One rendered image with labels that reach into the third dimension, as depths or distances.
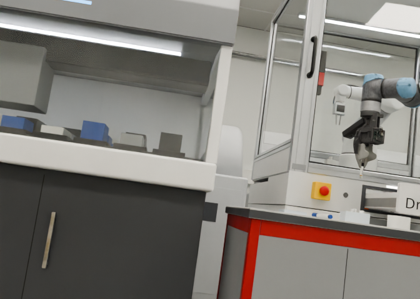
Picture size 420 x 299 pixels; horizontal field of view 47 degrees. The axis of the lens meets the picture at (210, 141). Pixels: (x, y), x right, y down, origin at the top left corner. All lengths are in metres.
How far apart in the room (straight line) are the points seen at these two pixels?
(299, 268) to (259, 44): 4.34
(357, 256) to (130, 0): 1.21
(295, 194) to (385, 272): 0.64
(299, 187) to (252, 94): 3.44
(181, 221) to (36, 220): 0.53
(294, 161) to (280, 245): 0.70
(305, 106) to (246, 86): 3.35
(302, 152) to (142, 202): 0.72
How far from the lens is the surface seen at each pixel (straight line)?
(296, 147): 2.11
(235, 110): 5.39
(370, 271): 1.57
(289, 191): 2.09
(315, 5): 2.29
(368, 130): 1.92
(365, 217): 1.81
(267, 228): 1.46
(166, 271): 1.86
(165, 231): 1.84
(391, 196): 1.97
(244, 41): 5.60
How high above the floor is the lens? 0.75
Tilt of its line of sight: 8 degrees up
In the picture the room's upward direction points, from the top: 8 degrees clockwise
